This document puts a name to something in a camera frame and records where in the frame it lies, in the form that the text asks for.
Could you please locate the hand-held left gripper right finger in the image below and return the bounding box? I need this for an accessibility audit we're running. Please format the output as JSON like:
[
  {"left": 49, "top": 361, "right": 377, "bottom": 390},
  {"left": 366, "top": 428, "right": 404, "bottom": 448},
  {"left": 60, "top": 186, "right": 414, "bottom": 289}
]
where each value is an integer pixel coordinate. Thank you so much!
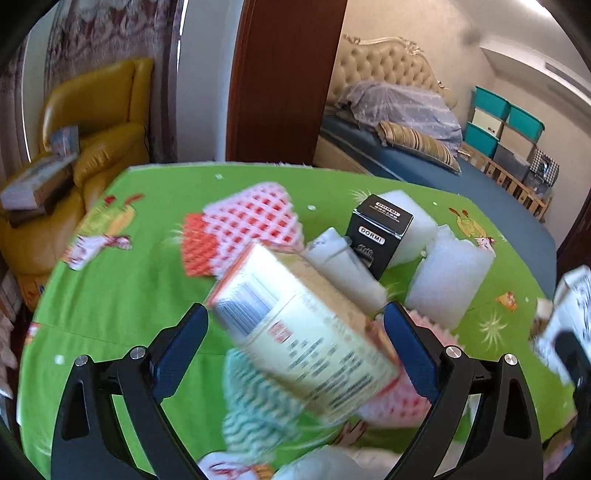
[{"left": 382, "top": 301, "right": 542, "bottom": 480}]

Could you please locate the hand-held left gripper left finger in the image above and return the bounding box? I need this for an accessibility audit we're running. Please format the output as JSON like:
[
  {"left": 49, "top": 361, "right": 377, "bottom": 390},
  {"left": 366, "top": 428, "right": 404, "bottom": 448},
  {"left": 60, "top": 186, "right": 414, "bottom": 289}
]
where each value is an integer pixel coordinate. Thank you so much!
[{"left": 50, "top": 303, "right": 211, "bottom": 480}]

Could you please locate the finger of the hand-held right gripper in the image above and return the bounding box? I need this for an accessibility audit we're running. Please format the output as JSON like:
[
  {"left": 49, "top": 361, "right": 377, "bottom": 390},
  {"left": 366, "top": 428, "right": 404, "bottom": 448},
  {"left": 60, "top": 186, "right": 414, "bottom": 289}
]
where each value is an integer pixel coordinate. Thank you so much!
[{"left": 554, "top": 329, "right": 591, "bottom": 394}]

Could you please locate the orange foam fruit net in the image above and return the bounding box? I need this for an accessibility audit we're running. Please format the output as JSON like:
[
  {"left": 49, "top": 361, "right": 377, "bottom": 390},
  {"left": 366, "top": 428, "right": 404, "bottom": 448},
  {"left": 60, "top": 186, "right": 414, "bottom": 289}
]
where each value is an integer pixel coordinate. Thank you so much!
[{"left": 178, "top": 212, "right": 252, "bottom": 280}]

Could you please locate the white foam block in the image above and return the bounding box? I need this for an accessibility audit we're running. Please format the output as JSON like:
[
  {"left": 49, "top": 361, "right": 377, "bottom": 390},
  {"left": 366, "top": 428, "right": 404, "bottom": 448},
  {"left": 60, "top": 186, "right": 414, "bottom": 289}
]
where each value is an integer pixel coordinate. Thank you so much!
[
  {"left": 406, "top": 225, "right": 496, "bottom": 330},
  {"left": 383, "top": 189, "right": 439, "bottom": 268}
]

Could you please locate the cream drink carton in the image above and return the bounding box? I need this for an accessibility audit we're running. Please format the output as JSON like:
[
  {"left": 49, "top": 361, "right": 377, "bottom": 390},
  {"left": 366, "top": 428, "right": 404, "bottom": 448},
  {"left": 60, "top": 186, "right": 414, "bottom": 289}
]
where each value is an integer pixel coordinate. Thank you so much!
[{"left": 205, "top": 242, "right": 402, "bottom": 423}]

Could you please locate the black printed box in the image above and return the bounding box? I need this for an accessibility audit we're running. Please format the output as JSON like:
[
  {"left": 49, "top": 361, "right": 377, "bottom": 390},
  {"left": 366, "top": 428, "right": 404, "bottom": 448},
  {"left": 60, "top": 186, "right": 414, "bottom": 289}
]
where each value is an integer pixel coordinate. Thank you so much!
[{"left": 346, "top": 195, "right": 415, "bottom": 281}]

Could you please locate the red white foam fruit net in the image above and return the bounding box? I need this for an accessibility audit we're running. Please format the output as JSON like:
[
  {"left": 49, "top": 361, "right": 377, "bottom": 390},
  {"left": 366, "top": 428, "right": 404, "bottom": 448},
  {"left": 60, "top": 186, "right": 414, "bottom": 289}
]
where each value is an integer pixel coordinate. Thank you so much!
[{"left": 201, "top": 182, "right": 303, "bottom": 252}]

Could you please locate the pink foam fruit net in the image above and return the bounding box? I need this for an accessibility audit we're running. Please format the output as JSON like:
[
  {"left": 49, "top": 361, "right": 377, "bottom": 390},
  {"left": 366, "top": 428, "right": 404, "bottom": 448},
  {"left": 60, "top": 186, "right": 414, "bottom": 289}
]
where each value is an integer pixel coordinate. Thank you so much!
[{"left": 360, "top": 309, "right": 458, "bottom": 432}]

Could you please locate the green printed tablecloth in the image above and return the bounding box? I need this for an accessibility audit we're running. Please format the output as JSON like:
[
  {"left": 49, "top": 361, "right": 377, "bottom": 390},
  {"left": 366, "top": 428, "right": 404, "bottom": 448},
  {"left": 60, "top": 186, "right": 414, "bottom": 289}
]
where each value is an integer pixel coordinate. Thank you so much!
[{"left": 16, "top": 162, "right": 578, "bottom": 480}]

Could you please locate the green foam fruit net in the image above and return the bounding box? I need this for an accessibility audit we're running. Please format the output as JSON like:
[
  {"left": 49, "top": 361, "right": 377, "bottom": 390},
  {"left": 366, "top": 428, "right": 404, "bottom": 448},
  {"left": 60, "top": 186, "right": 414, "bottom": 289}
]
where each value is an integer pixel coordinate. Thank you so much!
[{"left": 223, "top": 348, "right": 324, "bottom": 455}]

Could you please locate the white folded plastic packet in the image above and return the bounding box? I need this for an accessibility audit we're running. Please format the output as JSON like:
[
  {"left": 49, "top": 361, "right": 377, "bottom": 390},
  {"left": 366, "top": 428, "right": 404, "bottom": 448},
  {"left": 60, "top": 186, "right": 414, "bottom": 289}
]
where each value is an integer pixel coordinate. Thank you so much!
[{"left": 302, "top": 227, "right": 389, "bottom": 317}]

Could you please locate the bed with blue sheet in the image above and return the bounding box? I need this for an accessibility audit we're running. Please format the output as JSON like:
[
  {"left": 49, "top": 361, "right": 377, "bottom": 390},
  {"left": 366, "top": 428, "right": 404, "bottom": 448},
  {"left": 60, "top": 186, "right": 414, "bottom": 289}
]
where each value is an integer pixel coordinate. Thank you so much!
[{"left": 314, "top": 113, "right": 557, "bottom": 296}]

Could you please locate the black white checkered bag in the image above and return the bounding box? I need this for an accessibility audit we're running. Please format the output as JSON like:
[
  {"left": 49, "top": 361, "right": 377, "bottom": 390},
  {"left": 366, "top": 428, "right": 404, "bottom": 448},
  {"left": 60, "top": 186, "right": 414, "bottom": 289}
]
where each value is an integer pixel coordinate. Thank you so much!
[{"left": 529, "top": 148, "right": 560, "bottom": 188}]

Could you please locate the brown flat box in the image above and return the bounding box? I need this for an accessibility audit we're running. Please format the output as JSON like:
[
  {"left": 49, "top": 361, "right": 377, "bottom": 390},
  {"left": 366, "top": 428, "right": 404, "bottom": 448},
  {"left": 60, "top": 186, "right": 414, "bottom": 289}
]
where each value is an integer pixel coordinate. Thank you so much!
[{"left": 7, "top": 175, "right": 77, "bottom": 227}]

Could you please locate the gold striped pillow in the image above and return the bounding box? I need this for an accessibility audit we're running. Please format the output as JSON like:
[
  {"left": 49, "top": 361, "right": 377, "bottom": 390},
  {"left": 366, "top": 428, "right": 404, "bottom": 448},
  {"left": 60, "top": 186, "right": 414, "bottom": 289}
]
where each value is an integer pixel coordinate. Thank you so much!
[{"left": 376, "top": 121, "right": 462, "bottom": 176}]

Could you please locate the clear grey storage bin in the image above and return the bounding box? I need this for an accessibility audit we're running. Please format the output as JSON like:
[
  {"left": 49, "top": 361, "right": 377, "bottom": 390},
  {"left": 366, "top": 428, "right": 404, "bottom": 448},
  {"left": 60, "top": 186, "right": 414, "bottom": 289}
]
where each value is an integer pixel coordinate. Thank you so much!
[{"left": 495, "top": 143, "right": 532, "bottom": 181}]

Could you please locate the teal storage bin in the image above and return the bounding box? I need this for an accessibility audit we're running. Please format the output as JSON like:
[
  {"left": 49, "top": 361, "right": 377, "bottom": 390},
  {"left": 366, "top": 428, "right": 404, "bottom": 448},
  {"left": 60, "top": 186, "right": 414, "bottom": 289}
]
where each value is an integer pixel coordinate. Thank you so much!
[
  {"left": 475, "top": 86, "right": 511, "bottom": 118},
  {"left": 463, "top": 124, "right": 500, "bottom": 158},
  {"left": 507, "top": 105, "right": 546, "bottom": 143}
]

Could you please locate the yellow leather armchair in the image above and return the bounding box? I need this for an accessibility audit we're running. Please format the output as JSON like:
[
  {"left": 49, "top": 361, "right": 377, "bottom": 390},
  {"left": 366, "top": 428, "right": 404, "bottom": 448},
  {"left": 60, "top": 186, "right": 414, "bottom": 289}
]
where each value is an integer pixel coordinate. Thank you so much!
[{"left": 0, "top": 58, "right": 155, "bottom": 315}]

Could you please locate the white cardboard box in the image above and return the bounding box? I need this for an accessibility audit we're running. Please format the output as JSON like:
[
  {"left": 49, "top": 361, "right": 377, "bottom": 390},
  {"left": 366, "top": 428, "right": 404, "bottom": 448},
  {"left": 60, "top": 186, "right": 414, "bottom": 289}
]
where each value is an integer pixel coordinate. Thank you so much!
[{"left": 0, "top": 154, "right": 79, "bottom": 210}]

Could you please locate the beige storage bin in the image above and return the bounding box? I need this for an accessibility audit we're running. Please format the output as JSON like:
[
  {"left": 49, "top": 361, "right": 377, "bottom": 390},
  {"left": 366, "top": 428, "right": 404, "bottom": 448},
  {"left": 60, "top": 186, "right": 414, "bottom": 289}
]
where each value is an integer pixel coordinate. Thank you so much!
[{"left": 501, "top": 124, "right": 539, "bottom": 160}]

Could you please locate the cream storage bin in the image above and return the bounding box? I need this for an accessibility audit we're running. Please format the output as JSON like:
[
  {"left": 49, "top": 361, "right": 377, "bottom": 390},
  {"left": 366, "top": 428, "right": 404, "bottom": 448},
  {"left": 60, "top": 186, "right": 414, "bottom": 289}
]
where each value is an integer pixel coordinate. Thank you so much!
[{"left": 470, "top": 108, "right": 506, "bottom": 138}]

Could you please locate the small picture box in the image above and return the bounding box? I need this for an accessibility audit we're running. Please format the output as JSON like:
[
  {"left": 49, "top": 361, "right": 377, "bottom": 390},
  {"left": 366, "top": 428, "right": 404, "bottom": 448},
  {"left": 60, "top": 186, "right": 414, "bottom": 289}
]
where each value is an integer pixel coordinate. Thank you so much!
[{"left": 48, "top": 126, "right": 81, "bottom": 155}]

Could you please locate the lilac striped duvet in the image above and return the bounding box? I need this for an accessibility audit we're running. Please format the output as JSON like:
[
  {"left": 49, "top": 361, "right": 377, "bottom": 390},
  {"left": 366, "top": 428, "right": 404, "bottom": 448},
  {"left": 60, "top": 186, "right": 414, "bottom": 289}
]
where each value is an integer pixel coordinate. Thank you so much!
[{"left": 335, "top": 82, "right": 463, "bottom": 144}]

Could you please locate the beige tufted headboard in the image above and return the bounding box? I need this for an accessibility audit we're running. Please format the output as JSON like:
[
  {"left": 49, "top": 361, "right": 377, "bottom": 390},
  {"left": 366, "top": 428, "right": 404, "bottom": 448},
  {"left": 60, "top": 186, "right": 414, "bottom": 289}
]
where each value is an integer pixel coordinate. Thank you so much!
[{"left": 325, "top": 33, "right": 458, "bottom": 116}]

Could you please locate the patterned lace curtain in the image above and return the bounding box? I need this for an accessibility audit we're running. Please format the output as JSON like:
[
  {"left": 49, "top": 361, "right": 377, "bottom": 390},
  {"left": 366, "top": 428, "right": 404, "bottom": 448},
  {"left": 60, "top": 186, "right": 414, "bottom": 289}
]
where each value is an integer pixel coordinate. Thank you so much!
[{"left": 9, "top": 0, "right": 183, "bottom": 162}]

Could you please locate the wooden crib rail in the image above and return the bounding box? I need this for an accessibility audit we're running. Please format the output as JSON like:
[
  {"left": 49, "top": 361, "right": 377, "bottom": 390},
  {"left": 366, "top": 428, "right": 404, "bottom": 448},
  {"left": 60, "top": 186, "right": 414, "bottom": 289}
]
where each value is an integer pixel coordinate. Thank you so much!
[{"left": 459, "top": 143, "right": 552, "bottom": 222}]

